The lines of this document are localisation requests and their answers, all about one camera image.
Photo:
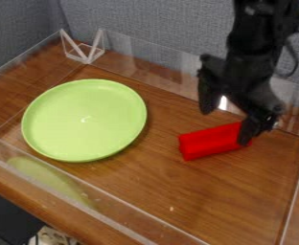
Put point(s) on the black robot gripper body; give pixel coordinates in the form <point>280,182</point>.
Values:
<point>245,73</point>

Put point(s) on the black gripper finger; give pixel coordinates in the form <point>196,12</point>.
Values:
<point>260,121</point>
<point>209,91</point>

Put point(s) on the red rectangular block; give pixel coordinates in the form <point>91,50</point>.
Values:
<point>210,141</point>

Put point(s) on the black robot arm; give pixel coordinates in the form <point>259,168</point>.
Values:
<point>264,25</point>

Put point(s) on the light green round plate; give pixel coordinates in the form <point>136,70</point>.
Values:
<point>85,120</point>

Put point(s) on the white power strip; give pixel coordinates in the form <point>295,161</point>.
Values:
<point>50,236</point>

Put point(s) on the clear acrylic corner bracket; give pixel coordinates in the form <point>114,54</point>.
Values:
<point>85,53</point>

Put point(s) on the clear acrylic tray enclosure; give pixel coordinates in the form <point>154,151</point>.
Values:
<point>146,197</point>

